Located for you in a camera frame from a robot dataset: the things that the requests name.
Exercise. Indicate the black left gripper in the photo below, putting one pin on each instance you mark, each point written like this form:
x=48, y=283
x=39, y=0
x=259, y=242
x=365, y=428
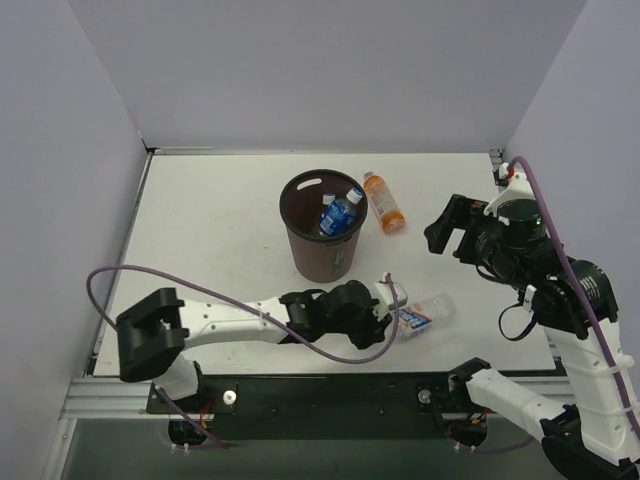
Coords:
x=373, y=323

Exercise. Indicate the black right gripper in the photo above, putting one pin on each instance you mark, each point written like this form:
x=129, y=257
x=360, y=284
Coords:
x=467, y=236

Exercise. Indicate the orange label plastic bottle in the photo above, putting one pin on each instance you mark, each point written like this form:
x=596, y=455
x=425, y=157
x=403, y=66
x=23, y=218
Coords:
x=383, y=203

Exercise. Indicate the white blue label plastic bottle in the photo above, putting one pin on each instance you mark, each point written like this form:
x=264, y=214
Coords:
x=417, y=318

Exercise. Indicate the blue label clear plastic bottle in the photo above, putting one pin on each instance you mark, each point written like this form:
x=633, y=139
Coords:
x=339, y=214

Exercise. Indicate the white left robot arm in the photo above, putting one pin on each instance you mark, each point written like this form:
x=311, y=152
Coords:
x=154, y=333

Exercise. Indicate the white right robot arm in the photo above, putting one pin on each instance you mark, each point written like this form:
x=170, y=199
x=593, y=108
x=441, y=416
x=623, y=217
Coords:
x=573, y=301

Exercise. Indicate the brown plastic waste bin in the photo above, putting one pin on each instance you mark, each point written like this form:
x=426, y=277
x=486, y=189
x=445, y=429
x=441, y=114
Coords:
x=319, y=259

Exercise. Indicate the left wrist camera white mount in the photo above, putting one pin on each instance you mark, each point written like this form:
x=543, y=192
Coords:
x=388, y=296

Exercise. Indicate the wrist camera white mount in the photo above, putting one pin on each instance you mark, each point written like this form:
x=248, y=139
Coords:
x=388, y=296
x=513, y=185

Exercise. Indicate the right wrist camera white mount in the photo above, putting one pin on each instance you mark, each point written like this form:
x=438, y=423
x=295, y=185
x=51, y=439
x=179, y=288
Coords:
x=513, y=185

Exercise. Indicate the black metal base plate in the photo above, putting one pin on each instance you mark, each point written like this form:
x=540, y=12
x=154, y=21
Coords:
x=381, y=406

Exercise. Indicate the aluminium table edge rail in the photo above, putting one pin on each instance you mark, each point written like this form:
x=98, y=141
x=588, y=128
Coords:
x=105, y=398

